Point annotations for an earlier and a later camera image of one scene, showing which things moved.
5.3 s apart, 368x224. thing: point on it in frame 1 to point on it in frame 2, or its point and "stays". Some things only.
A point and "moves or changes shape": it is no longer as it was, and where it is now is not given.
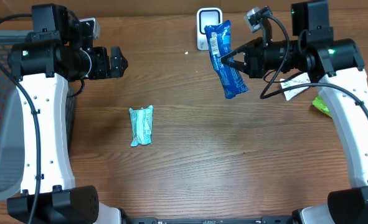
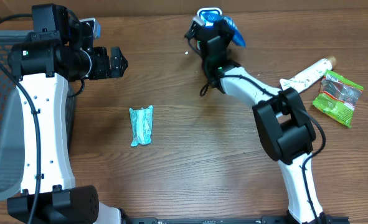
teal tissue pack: (142, 121) stays
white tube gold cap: (302, 78) stays
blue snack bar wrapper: (219, 36) moves or changes shape
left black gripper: (104, 68) stays
